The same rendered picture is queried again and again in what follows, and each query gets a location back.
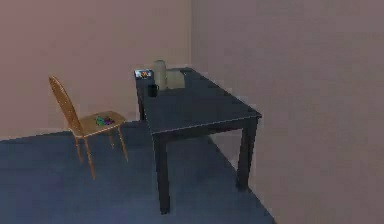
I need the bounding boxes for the green and purple toy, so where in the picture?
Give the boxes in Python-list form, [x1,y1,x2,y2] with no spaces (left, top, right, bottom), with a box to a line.
[95,115,115,127]

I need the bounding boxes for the orange wooden chair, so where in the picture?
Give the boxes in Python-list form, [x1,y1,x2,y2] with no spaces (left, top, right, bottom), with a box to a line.
[48,75,130,181]

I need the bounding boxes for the beige box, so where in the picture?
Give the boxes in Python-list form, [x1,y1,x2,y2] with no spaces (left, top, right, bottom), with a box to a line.
[166,68,186,90]

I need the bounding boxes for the dark blue-black table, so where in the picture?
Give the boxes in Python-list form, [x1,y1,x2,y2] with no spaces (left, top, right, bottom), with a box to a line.
[134,67,263,216]

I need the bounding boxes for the black mug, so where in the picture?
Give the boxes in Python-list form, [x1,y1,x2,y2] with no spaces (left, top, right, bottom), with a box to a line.
[147,84,160,98]

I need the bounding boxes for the tall beige jar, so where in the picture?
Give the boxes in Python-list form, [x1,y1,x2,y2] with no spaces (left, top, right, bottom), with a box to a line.
[153,59,168,92]

